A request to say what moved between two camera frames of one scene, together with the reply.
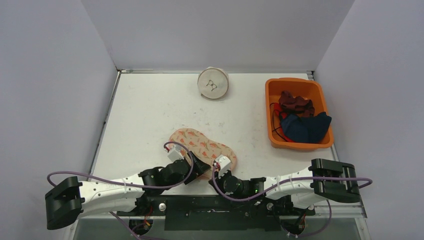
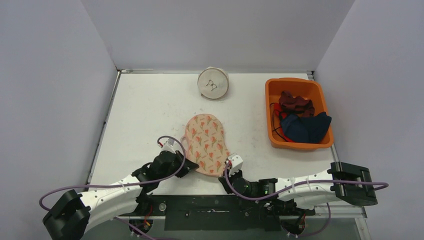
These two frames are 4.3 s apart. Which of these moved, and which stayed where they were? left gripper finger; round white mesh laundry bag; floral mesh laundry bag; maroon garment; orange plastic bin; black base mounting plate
Moved: floral mesh laundry bag; left gripper finger
Stayed: round white mesh laundry bag; maroon garment; black base mounting plate; orange plastic bin
